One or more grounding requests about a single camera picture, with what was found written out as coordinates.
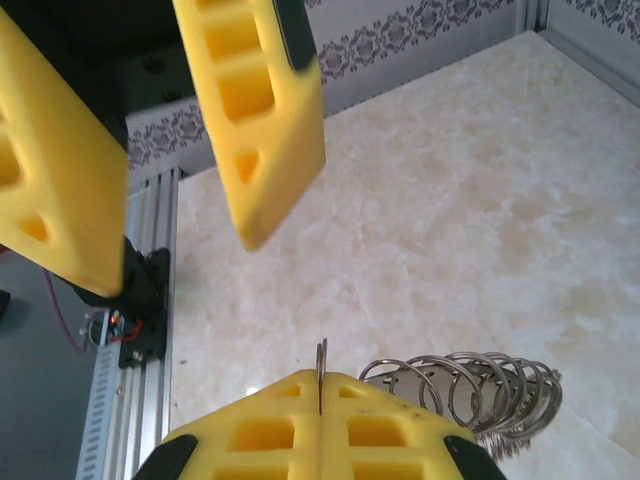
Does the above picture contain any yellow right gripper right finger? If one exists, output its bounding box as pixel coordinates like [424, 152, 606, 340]
[321, 372, 507, 480]

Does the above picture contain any aluminium mounting rail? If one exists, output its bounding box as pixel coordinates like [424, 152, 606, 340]
[119, 167, 182, 480]

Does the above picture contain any aluminium frame post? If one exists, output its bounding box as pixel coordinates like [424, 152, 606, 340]
[519, 0, 551, 34]

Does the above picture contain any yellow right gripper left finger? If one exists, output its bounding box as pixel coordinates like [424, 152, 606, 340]
[133, 368, 322, 480]

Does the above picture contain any metal band with small keyrings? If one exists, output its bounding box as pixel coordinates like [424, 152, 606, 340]
[314, 337, 565, 462]

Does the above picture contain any slotted grey cable duct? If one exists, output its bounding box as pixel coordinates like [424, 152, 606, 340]
[74, 339, 122, 480]

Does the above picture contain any long aluminium table edge rail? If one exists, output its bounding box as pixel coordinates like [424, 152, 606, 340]
[532, 24, 640, 109]

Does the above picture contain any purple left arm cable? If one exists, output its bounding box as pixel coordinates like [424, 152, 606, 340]
[42, 269, 84, 354]

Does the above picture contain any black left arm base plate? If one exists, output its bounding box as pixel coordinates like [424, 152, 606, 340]
[117, 247, 172, 369]

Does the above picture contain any grey metal sheet panel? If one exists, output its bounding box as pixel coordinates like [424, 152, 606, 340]
[0, 244, 101, 480]

